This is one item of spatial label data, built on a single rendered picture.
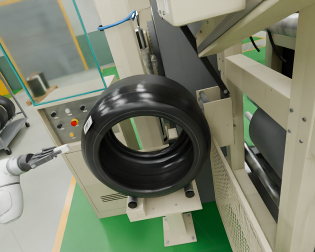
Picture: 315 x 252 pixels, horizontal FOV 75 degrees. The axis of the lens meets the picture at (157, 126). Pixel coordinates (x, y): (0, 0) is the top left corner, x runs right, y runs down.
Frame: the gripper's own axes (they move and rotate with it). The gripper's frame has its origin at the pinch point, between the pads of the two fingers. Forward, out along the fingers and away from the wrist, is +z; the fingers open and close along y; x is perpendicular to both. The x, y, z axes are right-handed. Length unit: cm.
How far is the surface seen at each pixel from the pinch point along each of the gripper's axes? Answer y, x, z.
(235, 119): 21, 29, 83
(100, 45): 865, 21, -191
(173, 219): 25, 104, 21
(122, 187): -12.0, 21.9, 21.1
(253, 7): -39, -32, 75
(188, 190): -10, 37, 48
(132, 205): -11.3, 35.3, 19.7
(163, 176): 3, 37, 36
